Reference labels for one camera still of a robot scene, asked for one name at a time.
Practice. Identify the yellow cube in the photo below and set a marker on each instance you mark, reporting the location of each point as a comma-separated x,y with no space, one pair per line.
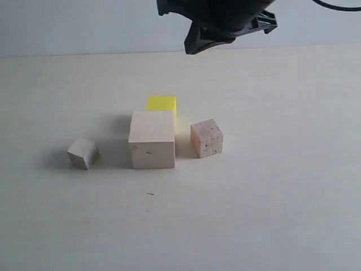
162,103

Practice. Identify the medium knotty wooden cube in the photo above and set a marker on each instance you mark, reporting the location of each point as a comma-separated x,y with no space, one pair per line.
206,138

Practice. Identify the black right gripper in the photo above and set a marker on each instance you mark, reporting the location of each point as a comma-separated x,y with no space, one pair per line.
212,19

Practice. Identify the small pale wooden cube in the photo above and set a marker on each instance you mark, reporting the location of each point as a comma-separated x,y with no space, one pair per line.
83,153

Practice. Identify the large pale wooden cube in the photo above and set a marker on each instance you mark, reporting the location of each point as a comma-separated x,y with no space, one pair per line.
152,139

